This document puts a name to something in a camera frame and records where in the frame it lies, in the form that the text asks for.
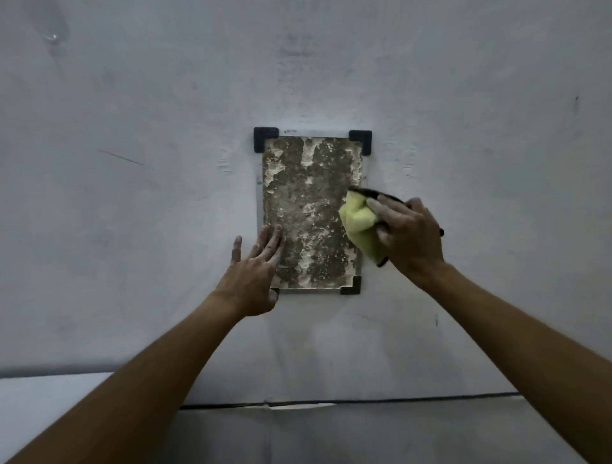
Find person's right hand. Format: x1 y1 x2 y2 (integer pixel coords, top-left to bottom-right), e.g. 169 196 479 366
366 193 448 287

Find person's left hand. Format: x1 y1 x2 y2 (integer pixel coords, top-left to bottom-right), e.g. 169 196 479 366
213 224 287 318

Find person's right forearm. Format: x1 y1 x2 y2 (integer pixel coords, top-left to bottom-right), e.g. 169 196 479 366
420 262 612 464

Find person's left forearm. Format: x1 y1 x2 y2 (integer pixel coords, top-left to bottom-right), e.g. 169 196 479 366
5 292 247 464

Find dirty framed wall panel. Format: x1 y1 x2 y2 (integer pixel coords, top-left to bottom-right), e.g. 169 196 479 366
258 129 365 292

